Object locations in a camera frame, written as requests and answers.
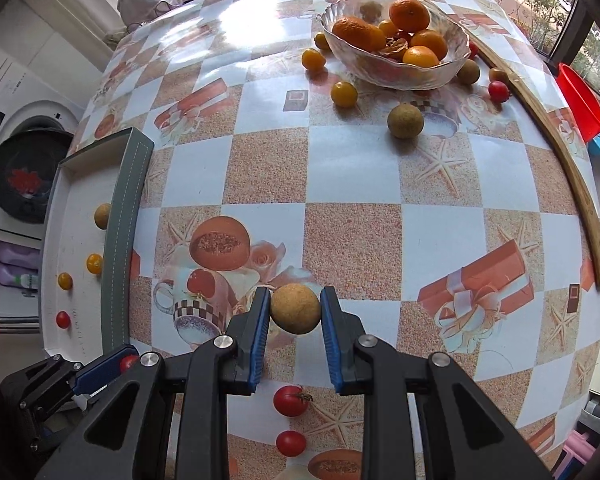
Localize floral checkered tablecloth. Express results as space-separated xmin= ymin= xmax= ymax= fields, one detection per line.
xmin=76 ymin=0 xmax=600 ymax=465

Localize yellow tomato near bowl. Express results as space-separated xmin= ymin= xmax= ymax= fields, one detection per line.
xmin=301 ymin=49 xmax=326 ymax=73

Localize small red cherry tomato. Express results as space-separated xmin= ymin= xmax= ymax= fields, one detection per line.
xmin=276 ymin=430 xmax=306 ymax=457

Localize orange mandarin in bowl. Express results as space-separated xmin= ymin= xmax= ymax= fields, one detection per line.
xmin=389 ymin=0 xmax=430 ymax=32

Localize brown longan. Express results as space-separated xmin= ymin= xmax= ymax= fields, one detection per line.
xmin=271 ymin=284 xmax=321 ymax=335

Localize red tomato with stem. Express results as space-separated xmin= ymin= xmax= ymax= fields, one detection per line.
xmin=273 ymin=385 xmax=313 ymax=418

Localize glass fruit bowl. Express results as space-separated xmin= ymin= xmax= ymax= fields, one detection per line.
xmin=317 ymin=0 xmax=470 ymax=90

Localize white washing machine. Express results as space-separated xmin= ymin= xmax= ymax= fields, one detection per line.
xmin=0 ymin=48 xmax=84 ymax=321

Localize yellow tomato beside bowl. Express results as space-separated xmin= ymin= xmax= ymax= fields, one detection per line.
xmin=330 ymin=81 xmax=358 ymax=108

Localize brown longan fruit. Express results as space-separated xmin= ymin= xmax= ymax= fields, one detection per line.
xmin=94 ymin=203 xmax=111 ymax=230

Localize longan beside bowl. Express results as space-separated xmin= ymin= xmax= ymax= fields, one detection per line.
xmin=388 ymin=103 xmax=425 ymax=140

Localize red cherry tomato in tray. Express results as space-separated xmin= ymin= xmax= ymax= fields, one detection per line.
xmin=56 ymin=311 xmax=72 ymax=330

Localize curved wooden stick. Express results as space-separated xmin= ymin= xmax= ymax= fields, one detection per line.
xmin=454 ymin=12 xmax=600 ymax=287

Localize purple detergent bottle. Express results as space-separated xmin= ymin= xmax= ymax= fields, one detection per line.
xmin=0 ymin=240 xmax=40 ymax=270

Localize small yellow cherry tomato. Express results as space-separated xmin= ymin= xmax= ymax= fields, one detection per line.
xmin=57 ymin=272 xmax=73 ymax=290

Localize white shallow tray box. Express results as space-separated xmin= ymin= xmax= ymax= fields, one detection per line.
xmin=38 ymin=128 xmax=153 ymax=364

